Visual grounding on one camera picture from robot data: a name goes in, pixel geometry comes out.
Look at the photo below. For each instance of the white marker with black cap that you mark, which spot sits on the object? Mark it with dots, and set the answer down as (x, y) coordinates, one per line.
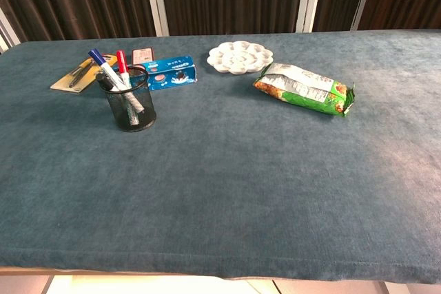
(105, 82)

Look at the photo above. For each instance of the black mesh pen holder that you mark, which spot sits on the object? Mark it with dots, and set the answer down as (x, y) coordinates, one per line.
(115, 113)

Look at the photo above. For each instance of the red-capped white marker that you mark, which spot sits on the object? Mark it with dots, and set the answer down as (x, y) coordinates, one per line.
(122, 61)

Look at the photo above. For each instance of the blue-capped white marker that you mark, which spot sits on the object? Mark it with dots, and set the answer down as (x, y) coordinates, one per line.
(108, 70)

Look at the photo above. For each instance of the blue velvet tablecloth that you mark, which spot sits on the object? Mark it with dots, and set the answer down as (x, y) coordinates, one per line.
(220, 170)

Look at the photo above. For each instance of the white flower paint palette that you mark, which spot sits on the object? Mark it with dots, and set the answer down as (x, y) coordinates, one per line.
(239, 58)

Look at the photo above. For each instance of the blue Oreo cookie box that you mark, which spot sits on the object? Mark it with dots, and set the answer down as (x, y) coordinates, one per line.
(172, 73)

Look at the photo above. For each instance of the green snack bag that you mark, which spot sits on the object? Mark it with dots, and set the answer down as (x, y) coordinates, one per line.
(303, 89)

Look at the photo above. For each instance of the small brown pink box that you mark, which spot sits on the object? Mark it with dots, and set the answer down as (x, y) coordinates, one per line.
(143, 55)

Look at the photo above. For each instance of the yellow razor blister pack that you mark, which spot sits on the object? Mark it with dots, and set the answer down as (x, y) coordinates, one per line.
(65, 82)

